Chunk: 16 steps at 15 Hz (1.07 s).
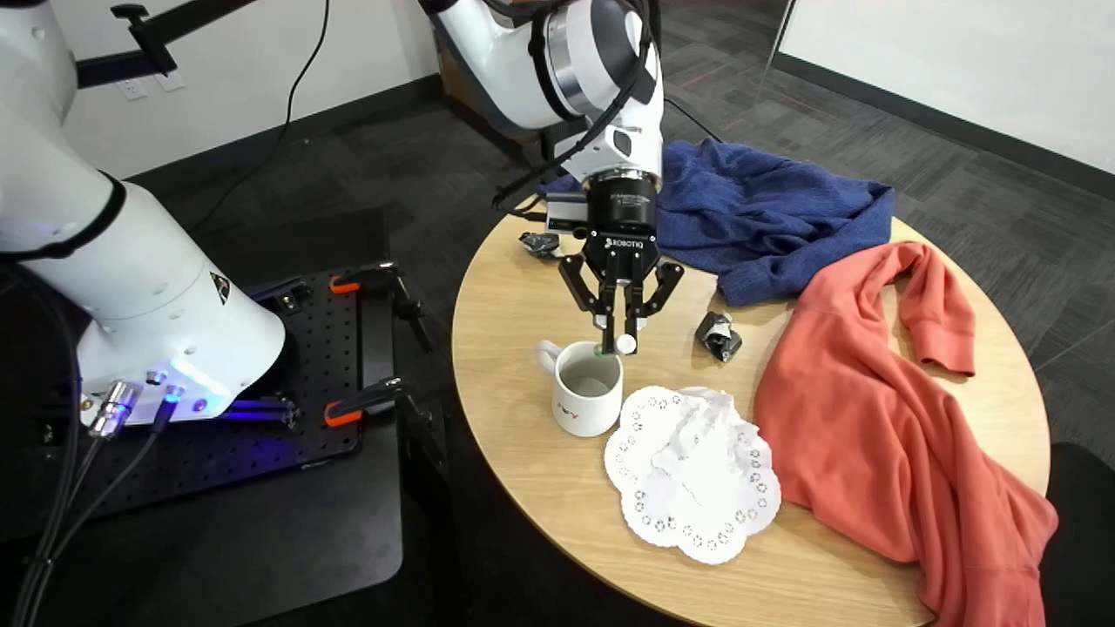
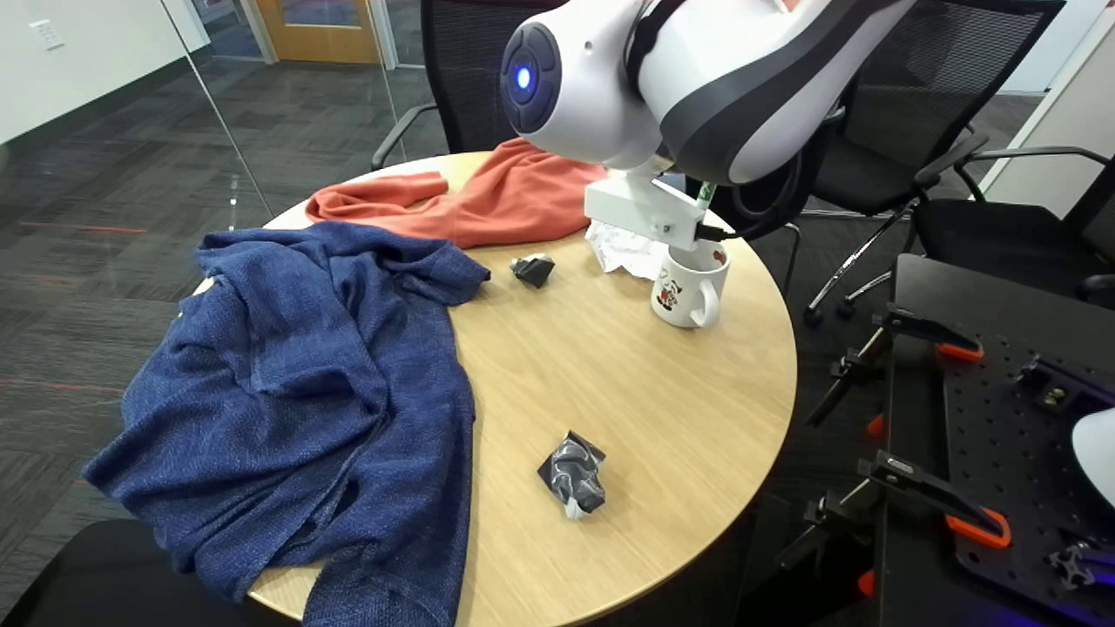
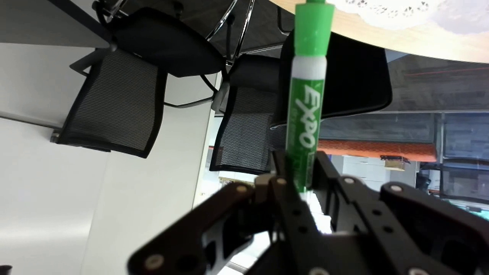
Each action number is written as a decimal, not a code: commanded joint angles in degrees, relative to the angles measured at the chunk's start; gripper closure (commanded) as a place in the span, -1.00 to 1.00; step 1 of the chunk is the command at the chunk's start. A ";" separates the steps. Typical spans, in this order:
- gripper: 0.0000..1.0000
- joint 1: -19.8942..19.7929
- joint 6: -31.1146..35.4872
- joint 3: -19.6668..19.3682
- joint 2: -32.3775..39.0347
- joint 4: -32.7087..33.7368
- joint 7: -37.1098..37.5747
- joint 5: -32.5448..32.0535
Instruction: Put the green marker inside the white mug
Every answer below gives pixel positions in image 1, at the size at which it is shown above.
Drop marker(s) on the blue knit cloth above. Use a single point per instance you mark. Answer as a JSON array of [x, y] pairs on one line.
[[770, 221]]

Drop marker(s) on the white cartoon print mug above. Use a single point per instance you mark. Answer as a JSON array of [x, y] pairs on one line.
[[581, 413]]

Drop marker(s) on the white paper doily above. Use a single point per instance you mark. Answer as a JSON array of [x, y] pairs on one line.
[[693, 476]]

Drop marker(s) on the black robot cart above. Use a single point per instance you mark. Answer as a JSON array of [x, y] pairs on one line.
[[290, 545]]

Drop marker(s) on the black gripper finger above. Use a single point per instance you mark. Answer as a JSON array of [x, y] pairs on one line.
[[586, 283], [656, 285]]

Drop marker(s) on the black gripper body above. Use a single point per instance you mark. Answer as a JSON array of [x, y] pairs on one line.
[[627, 214]]

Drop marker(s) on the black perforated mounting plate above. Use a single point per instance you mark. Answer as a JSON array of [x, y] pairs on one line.
[[301, 350]]

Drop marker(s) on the orange knit cloth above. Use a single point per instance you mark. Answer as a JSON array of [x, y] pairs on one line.
[[872, 428]]

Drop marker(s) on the crumpled black plastic wrapper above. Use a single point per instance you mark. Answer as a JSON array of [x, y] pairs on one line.
[[538, 241]]

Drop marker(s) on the small black binder clip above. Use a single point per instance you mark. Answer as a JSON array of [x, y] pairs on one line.
[[720, 335]]

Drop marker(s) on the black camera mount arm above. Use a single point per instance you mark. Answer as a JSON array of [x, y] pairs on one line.
[[153, 40]]

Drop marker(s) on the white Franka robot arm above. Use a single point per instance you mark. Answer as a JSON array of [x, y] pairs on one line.
[[142, 281]]

